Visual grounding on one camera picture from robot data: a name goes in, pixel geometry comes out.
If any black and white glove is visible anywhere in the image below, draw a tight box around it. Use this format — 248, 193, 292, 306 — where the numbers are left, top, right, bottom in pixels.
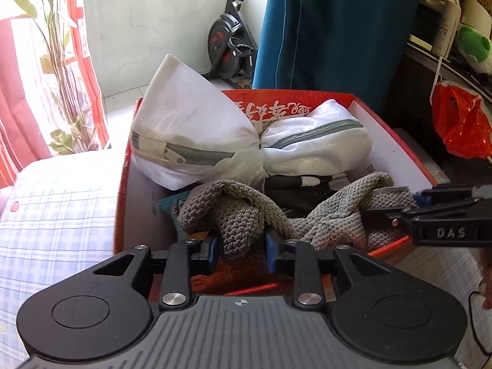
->
264, 175, 348, 218

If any large white mesh zipper bag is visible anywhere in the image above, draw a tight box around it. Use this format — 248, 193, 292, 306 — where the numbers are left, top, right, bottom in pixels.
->
130, 54, 267, 192

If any yellow sticky note pad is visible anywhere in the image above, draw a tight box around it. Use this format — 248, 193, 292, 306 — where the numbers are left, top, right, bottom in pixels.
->
407, 34, 436, 51

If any black exercise bike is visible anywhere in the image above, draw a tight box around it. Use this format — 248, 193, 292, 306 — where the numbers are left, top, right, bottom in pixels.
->
205, 0, 273, 90

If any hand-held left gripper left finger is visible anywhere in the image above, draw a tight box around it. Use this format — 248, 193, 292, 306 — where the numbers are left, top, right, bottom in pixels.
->
92, 234, 220, 310

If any small white mesh zipper bag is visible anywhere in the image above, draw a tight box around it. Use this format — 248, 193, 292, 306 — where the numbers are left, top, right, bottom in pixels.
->
260, 99, 374, 182

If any white wire rack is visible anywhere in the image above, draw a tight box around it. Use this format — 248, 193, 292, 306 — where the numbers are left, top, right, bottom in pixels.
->
434, 54, 492, 97

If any white spray bottle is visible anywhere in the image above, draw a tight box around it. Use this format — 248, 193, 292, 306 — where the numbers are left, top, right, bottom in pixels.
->
434, 0, 462, 59

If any black cable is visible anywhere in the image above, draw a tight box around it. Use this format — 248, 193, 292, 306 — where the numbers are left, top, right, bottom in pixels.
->
467, 289, 492, 355

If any clear cartoon snack packet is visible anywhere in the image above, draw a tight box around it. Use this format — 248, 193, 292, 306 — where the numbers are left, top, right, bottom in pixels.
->
158, 195, 193, 241

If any teal curtain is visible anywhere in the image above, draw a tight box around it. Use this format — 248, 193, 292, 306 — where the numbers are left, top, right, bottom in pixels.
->
252, 0, 424, 93

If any grey knitted cloth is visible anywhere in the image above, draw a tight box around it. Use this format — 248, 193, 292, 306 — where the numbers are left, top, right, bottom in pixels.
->
177, 172, 413, 264

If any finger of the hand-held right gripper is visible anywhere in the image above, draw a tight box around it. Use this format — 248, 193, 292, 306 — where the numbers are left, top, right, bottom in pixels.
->
361, 205, 416, 233
412, 188, 439, 209

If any red cardboard box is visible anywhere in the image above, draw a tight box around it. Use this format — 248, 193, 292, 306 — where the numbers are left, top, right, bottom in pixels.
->
113, 88, 451, 297

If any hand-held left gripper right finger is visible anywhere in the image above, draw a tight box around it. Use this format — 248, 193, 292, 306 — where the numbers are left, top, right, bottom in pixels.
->
263, 231, 390, 310

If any red plastic bag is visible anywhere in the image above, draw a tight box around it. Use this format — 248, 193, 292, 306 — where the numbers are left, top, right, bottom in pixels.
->
431, 81, 492, 163

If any white brush holder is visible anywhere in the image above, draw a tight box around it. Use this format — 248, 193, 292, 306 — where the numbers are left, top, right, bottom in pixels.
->
461, 0, 492, 36

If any person's right hand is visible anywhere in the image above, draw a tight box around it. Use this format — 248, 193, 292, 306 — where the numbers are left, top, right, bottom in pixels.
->
476, 249, 492, 310

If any green and white plush toy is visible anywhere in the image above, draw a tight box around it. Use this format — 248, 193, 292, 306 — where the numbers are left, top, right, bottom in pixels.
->
458, 25, 492, 65

